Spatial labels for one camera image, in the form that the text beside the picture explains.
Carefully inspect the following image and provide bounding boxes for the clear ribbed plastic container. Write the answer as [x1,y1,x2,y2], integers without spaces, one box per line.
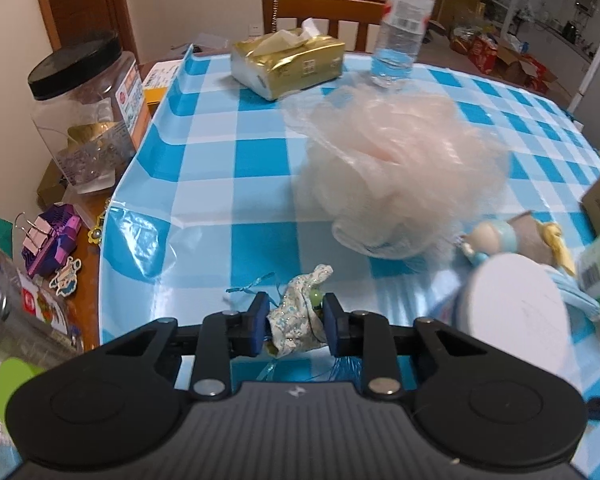
[0,240,84,357]

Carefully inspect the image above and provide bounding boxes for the red cardboard boxes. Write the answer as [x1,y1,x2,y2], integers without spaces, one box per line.
[450,25,561,97]

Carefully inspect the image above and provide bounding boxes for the gold tissue pack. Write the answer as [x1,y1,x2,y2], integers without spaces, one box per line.
[230,17,347,101]

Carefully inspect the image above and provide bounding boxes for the purple plastic basket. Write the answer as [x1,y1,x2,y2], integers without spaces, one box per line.
[22,203,83,278]

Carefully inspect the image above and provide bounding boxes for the pink binder clip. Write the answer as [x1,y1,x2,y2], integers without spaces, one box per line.
[14,212,56,261]

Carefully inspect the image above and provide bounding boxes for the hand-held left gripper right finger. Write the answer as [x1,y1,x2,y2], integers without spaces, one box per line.
[322,292,487,402]

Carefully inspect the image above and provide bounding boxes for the light blue striped cloth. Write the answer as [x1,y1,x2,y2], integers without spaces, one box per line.
[550,265,600,322]

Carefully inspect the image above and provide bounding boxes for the small plush doll blue hat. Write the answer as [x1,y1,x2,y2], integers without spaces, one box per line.
[460,220,522,267]

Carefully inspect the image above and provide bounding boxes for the clear plastic water bottle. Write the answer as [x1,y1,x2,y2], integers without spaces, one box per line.
[370,0,438,92]

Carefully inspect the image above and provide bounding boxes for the blue white checked tablecloth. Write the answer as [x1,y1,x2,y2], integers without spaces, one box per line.
[97,45,600,480]

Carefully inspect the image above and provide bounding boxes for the clear jar with black lid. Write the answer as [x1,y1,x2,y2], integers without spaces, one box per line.
[27,30,153,196]

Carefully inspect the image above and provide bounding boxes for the white glitter fabric pouch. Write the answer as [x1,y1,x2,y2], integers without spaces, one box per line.
[224,263,361,385]

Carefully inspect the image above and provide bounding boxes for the pale pink mesh bath loofah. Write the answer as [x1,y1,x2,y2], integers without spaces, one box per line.
[282,85,511,261]

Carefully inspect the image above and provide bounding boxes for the grey mesh pouch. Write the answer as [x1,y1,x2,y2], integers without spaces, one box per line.
[509,212,557,263]

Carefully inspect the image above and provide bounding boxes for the yellow flower keychain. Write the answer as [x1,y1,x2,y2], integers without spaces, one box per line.
[86,209,109,247]

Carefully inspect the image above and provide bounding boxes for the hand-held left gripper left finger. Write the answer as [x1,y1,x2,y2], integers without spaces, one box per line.
[99,292,271,402]

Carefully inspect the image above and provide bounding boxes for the white and orange box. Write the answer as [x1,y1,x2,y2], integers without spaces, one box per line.
[140,59,187,107]

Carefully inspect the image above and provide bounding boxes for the yellow cloth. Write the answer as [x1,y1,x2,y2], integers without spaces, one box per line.
[542,222,577,277]

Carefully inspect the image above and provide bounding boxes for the cartoon figure charm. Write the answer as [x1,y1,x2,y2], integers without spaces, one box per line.
[49,256,82,296]

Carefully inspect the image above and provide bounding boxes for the light green plastic piece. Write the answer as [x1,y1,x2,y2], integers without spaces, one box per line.
[0,357,47,442]

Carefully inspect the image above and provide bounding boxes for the white round pad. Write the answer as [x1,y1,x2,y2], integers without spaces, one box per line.
[457,252,571,376]

